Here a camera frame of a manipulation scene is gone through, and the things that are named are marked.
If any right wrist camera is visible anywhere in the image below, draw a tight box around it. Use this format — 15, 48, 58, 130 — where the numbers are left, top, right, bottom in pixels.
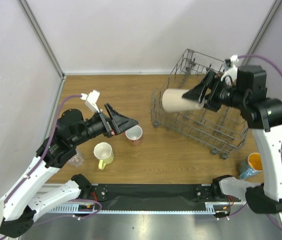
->
220, 54, 239, 86

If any yellow mug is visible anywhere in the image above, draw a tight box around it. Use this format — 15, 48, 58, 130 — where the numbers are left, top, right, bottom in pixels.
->
93, 142, 114, 170

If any aluminium frame post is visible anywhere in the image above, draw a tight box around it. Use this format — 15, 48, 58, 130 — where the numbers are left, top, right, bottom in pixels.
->
247, 0, 282, 54
17, 0, 66, 80

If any beige plastic cup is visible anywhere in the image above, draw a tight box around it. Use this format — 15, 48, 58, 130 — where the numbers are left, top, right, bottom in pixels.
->
161, 88, 204, 113

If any blue mug orange inside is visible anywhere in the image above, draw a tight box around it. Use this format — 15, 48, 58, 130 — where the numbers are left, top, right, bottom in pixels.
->
238, 152, 263, 180

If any grey cable duct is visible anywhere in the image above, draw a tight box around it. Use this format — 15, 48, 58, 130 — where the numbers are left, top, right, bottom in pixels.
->
49, 201, 229, 215

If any grey wire dish rack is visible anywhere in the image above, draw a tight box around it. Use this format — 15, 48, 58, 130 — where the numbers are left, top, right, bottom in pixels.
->
150, 48, 249, 161

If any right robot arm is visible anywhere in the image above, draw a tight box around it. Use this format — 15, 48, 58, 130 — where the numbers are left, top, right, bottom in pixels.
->
182, 65, 282, 214

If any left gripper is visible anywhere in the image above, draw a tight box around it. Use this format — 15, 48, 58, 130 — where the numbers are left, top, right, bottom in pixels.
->
71, 103, 138, 147

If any pink patterned mug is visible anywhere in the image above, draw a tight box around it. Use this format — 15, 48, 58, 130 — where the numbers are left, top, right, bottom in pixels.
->
125, 125, 143, 146

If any right aluminium frame post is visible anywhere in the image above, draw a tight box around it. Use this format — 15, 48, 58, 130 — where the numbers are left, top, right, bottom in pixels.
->
247, 0, 282, 54

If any clear plastic cup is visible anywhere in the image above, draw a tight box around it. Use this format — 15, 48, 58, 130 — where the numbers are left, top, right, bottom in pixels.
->
67, 148, 84, 167

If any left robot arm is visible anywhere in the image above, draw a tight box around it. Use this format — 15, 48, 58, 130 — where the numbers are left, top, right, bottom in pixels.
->
0, 103, 138, 238

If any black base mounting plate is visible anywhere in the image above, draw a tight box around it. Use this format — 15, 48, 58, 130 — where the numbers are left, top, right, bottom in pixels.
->
90, 183, 229, 202

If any left aluminium frame post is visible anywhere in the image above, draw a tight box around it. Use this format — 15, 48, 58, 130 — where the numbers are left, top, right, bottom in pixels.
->
17, 0, 66, 80

